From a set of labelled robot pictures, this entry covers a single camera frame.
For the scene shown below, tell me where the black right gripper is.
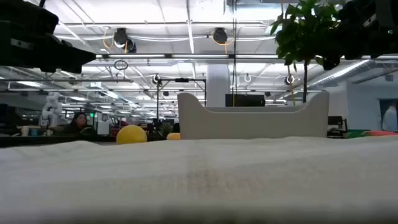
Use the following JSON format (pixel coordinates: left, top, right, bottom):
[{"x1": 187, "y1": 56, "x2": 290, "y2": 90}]
[{"x1": 323, "y1": 0, "x2": 398, "y2": 71}]

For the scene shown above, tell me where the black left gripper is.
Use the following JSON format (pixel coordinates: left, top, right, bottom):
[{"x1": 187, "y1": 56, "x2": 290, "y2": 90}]
[{"x1": 0, "y1": 0, "x2": 96, "y2": 74}]

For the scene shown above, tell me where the orange carrot with green top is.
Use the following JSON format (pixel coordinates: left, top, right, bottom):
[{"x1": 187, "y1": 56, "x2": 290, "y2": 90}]
[{"x1": 346, "y1": 129, "x2": 398, "y2": 139}]

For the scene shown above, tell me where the yellow lemon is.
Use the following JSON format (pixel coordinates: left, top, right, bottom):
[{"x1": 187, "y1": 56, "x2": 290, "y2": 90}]
[{"x1": 116, "y1": 124, "x2": 148, "y2": 145}]

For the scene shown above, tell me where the green plant in black pot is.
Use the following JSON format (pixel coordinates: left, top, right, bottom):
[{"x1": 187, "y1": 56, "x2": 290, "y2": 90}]
[{"x1": 269, "y1": 0, "x2": 343, "y2": 103}]

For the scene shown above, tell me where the white humanoid robot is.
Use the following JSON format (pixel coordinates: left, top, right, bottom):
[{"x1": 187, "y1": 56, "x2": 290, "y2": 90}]
[{"x1": 40, "y1": 91, "x2": 65, "y2": 127}]

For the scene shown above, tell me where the seated person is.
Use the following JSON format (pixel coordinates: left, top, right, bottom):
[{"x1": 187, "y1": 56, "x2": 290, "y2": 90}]
[{"x1": 63, "y1": 111, "x2": 98, "y2": 136}]

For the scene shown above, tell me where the red cart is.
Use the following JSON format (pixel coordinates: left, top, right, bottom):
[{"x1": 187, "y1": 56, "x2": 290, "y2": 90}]
[{"x1": 111, "y1": 119, "x2": 130, "y2": 137}]

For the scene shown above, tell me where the standing person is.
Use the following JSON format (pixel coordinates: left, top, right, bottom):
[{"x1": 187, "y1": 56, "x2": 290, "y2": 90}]
[{"x1": 382, "y1": 101, "x2": 398, "y2": 132}]

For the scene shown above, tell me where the black monitor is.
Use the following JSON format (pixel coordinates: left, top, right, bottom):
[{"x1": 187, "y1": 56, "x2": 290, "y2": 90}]
[{"x1": 225, "y1": 93, "x2": 266, "y2": 108}]

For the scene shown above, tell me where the white plastic bin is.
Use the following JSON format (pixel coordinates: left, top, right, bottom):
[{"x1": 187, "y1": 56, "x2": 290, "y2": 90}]
[{"x1": 177, "y1": 92, "x2": 330, "y2": 140}]

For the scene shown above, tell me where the small green desk plant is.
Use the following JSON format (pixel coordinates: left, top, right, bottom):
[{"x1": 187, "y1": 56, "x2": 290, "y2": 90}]
[{"x1": 160, "y1": 123, "x2": 174, "y2": 137}]

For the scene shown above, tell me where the white checked dish towel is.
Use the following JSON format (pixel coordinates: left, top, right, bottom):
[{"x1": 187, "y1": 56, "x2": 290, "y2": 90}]
[{"x1": 0, "y1": 136, "x2": 398, "y2": 224}]

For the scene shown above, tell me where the yellow cable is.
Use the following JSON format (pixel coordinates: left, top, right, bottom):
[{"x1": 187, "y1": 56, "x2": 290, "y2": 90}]
[{"x1": 286, "y1": 64, "x2": 296, "y2": 106}]

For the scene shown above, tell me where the black ceiling cable reel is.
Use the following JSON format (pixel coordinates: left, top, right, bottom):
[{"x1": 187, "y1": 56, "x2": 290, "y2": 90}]
[
  {"x1": 113, "y1": 27, "x2": 137, "y2": 54},
  {"x1": 212, "y1": 27, "x2": 229, "y2": 45}
]

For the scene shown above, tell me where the black aluminium table frame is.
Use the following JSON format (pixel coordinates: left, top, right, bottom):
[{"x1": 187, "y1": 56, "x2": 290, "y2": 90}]
[{"x1": 0, "y1": 135, "x2": 180, "y2": 147}]

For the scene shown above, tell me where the black hanging cable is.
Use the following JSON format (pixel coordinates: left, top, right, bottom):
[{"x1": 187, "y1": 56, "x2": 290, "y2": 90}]
[{"x1": 232, "y1": 0, "x2": 238, "y2": 107}]

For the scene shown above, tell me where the black camera stand frame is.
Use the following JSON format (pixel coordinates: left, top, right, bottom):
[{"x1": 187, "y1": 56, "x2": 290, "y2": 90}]
[{"x1": 156, "y1": 77, "x2": 208, "y2": 121}]

